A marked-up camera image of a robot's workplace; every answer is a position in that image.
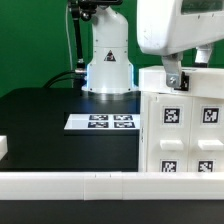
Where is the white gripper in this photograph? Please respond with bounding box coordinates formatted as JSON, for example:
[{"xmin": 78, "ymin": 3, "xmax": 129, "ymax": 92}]
[{"xmin": 137, "ymin": 0, "xmax": 224, "ymax": 88}]

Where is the white cabinet top block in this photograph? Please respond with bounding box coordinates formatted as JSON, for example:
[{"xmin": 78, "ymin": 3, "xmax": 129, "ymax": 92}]
[{"xmin": 139, "ymin": 66, "xmax": 224, "ymax": 99}]

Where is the white cabinet body box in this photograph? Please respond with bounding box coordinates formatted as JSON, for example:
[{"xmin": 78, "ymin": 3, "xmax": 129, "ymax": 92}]
[{"xmin": 138, "ymin": 89, "xmax": 224, "ymax": 173}]

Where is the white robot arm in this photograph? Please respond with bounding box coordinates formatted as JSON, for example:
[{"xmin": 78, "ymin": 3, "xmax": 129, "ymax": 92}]
[{"xmin": 83, "ymin": 0, "xmax": 224, "ymax": 95}]

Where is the white block at left edge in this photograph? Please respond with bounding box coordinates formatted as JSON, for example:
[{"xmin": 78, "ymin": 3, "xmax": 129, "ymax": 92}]
[{"xmin": 0, "ymin": 135, "xmax": 8, "ymax": 160}]

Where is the white flat marker base plate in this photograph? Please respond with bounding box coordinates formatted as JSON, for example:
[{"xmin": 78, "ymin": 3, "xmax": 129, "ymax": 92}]
[{"xmin": 64, "ymin": 114, "xmax": 140, "ymax": 130}]

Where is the black cable bundle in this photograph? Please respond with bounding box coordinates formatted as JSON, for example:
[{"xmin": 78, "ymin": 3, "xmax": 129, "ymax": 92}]
[{"xmin": 42, "ymin": 69, "xmax": 88, "ymax": 89}]

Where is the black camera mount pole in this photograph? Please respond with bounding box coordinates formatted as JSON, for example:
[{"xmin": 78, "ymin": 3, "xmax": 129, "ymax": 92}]
[{"xmin": 68, "ymin": 0, "xmax": 123, "ymax": 75}]

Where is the white L-shaped boundary rail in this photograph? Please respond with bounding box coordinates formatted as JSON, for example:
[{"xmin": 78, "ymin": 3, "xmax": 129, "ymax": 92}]
[{"xmin": 0, "ymin": 172, "xmax": 224, "ymax": 201}]

